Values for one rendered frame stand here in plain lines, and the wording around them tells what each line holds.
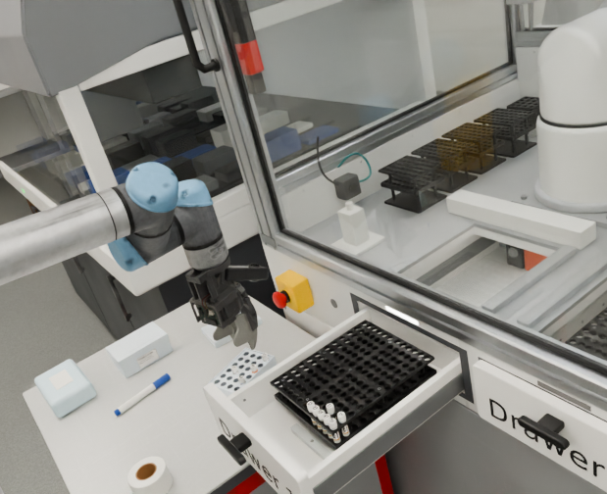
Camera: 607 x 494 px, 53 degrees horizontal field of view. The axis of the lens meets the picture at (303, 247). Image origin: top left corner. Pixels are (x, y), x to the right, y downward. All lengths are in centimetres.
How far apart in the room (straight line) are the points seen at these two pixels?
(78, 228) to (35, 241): 6
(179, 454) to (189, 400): 15
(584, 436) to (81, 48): 128
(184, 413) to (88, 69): 82
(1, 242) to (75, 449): 61
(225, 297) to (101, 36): 73
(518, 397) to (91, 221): 66
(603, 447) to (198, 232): 69
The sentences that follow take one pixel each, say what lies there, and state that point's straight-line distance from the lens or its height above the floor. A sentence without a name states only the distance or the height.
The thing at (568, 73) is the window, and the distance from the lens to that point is 71.
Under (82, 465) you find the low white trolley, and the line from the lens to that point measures 133.
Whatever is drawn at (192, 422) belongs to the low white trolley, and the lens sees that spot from 129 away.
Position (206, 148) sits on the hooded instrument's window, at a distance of 172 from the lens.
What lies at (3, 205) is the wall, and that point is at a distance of 507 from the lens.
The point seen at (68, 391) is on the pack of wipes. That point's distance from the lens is 147.
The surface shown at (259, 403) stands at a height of 85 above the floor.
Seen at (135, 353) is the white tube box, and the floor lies 81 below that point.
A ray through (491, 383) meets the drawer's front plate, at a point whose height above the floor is 91.
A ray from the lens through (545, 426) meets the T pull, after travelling 92.
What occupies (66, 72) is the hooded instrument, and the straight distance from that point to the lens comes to 155.
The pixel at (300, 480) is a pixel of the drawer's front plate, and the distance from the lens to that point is 88.
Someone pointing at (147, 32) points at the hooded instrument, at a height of 143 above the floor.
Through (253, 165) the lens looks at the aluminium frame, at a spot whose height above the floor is 116.
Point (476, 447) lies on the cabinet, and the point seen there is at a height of 71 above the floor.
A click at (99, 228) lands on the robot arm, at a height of 127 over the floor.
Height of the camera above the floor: 157
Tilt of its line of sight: 27 degrees down
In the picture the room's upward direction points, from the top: 15 degrees counter-clockwise
